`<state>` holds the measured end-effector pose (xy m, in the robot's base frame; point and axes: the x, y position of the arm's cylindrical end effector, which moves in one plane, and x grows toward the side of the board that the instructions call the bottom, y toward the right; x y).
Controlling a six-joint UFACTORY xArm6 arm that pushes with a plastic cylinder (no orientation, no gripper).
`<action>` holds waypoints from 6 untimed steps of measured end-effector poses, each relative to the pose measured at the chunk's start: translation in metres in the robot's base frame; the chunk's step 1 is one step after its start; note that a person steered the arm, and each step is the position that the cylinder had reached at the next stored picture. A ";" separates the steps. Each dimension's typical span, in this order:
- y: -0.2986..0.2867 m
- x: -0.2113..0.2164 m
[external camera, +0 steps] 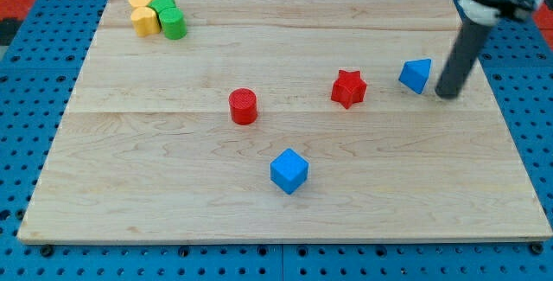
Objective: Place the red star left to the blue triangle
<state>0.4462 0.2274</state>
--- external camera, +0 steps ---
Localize red star block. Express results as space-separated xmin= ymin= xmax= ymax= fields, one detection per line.
xmin=330 ymin=69 xmax=367 ymax=109

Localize blue triangle block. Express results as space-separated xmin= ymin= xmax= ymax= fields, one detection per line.
xmin=398 ymin=59 xmax=432 ymax=94

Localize green star block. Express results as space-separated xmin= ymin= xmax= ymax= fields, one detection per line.
xmin=148 ymin=0 xmax=176 ymax=15

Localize wooden board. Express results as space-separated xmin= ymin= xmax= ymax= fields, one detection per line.
xmin=17 ymin=0 xmax=552 ymax=245

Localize red cylinder block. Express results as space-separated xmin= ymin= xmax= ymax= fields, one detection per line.
xmin=228 ymin=88 xmax=257 ymax=125

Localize blue cube block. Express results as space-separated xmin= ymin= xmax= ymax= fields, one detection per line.
xmin=270 ymin=149 xmax=309 ymax=195

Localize green cylinder block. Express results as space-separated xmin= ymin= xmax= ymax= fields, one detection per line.
xmin=159 ymin=7 xmax=187 ymax=40

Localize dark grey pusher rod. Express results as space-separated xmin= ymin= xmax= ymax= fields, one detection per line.
xmin=435 ymin=18 xmax=493 ymax=99

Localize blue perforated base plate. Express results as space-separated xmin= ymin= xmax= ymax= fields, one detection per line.
xmin=1 ymin=0 xmax=552 ymax=280

